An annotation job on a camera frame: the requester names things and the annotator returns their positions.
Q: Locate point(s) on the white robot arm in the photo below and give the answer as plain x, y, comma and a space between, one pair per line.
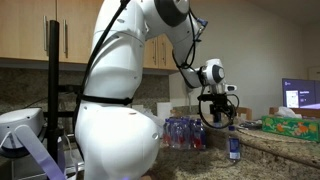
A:
113, 133

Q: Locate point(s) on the wooden cabinet door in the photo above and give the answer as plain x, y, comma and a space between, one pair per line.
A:
149, 55
23, 30
168, 56
80, 33

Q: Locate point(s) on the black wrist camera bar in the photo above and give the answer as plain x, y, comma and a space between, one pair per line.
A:
206, 97

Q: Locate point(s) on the green floral tissue box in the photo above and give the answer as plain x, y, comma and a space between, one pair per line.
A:
290, 128

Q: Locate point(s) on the black stand pole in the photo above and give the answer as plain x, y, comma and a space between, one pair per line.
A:
53, 66

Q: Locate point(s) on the small black object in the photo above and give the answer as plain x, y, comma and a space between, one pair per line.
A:
250, 125

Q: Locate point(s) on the wooden chair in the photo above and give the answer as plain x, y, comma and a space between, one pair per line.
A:
311, 112
245, 112

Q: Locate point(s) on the shrink-wrapped pack of water bottles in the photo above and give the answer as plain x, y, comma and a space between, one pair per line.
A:
183, 135

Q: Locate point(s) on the television screen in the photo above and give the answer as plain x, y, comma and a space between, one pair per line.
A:
300, 93

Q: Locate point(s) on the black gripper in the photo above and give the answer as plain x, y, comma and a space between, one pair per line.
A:
219, 106

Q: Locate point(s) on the white paper towel roll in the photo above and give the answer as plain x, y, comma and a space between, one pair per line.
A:
163, 111

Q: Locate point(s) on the white tissue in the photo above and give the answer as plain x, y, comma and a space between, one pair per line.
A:
286, 112

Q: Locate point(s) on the woven beige placemat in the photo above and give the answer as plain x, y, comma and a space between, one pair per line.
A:
253, 133

